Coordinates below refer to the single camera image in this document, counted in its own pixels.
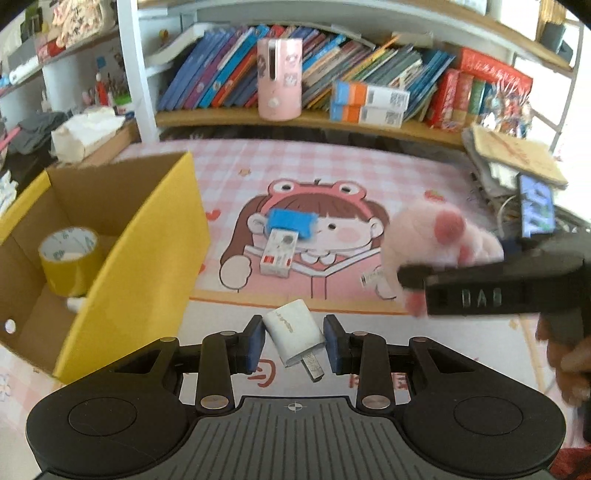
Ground small blue object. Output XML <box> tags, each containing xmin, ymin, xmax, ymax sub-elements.
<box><xmin>264</xmin><ymin>208</ymin><xmax>318</xmax><ymax>241</ymax></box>

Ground smartphone with lit screen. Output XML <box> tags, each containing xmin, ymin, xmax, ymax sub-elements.
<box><xmin>517</xmin><ymin>173</ymin><xmax>557</xmax><ymax>239</ymax></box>

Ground white printed shirt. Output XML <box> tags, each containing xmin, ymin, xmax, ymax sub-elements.
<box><xmin>0</xmin><ymin>171</ymin><xmax>19</xmax><ymax>214</ymax></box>

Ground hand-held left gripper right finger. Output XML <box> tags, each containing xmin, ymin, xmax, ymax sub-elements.
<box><xmin>323</xmin><ymin>315</ymin><xmax>466</xmax><ymax>413</ymax></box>

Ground white bookshelf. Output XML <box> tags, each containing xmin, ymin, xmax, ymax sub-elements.
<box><xmin>116</xmin><ymin>0</ymin><xmax>583</xmax><ymax>149</ymax></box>

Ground white cable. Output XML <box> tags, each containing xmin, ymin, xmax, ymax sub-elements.
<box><xmin>496</xmin><ymin>194</ymin><xmax>525</xmax><ymax>236</ymax></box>

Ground yellow tape roll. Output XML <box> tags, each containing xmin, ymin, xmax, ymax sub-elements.
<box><xmin>38</xmin><ymin>226</ymin><xmax>106</xmax><ymax>297</ymax></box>

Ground stack of papers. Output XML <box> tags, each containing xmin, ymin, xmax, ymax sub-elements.
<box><xmin>462</xmin><ymin>126</ymin><xmax>573</xmax><ymax>217</ymax></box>

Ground pink cylindrical container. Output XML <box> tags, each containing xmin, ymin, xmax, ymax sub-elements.
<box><xmin>256</xmin><ymin>38</ymin><xmax>304</xmax><ymax>121</ymax></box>

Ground pink plush toy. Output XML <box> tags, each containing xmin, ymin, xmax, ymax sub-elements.
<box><xmin>361</xmin><ymin>198</ymin><xmax>505</xmax><ymax>318</ymax></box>

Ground row of books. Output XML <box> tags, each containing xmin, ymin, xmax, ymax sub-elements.
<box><xmin>157</xmin><ymin>25</ymin><xmax>458</xmax><ymax>123</ymax></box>

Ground grey folded clothes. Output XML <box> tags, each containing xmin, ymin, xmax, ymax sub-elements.
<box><xmin>9</xmin><ymin>112</ymin><xmax>70</xmax><ymax>156</ymax></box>

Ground pink checked tablecloth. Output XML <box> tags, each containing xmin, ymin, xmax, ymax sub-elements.
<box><xmin>0</xmin><ymin>138</ymin><xmax>591</xmax><ymax>416</ymax></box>

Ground pink bunny decoration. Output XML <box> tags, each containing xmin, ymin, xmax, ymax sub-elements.
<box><xmin>50</xmin><ymin>0</ymin><xmax>116</xmax><ymax>48</ymax></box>

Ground white side shelf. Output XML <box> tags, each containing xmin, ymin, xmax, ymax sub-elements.
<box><xmin>0</xmin><ymin>27</ymin><xmax>134</xmax><ymax>118</ymax></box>

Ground white charger plug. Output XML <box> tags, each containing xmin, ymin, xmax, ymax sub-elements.
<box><xmin>262</xmin><ymin>299</ymin><xmax>328</xmax><ymax>383</ymax></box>

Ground wooden chessboard box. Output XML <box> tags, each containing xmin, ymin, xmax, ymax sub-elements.
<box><xmin>55</xmin><ymin>121</ymin><xmax>142</xmax><ymax>169</ymax></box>

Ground thick red book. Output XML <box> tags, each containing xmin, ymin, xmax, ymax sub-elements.
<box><xmin>425</xmin><ymin>46</ymin><xmax>534</xmax><ymax>134</ymax></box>

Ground colourful figure cards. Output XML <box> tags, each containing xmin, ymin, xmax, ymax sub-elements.
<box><xmin>480</xmin><ymin>83</ymin><xmax>534</xmax><ymax>140</ymax></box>

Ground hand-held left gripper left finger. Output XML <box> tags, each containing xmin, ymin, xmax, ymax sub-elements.
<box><xmin>113</xmin><ymin>315</ymin><xmax>267</xmax><ymax>414</ymax></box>

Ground person's right hand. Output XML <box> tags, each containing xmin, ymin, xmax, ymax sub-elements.
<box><xmin>536</xmin><ymin>316</ymin><xmax>591</xmax><ymax>408</ymax></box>

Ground small white and red box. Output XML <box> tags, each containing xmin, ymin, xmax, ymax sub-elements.
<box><xmin>259</xmin><ymin>228</ymin><xmax>299</xmax><ymax>278</ymax></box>

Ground orange and blue box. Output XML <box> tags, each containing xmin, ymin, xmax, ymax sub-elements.
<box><xmin>329</xmin><ymin>104</ymin><xmax>405</xmax><ymax>128</ymax></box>
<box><xmin>331</xmin><ymin>80</ymin><xmax>411</xmax><ymax>112</ymax></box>

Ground yellow cardboard box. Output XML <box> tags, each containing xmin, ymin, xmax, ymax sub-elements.
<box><xmin>0</xmin><ymin>151</ymin><xmax>212</xmax><ymax>385</ymax></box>

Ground brown kraft envelope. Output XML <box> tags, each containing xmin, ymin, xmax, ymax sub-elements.
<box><xmin>471</xmin><ymin>124</ymin><xmax>570</xmax><ymax>188</ymax></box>

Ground white tissue box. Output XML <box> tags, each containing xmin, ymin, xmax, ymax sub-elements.
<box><xmin>51</xmin><ymin>107</ymin><xmax>127</xmax><ymax>162</ymax></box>

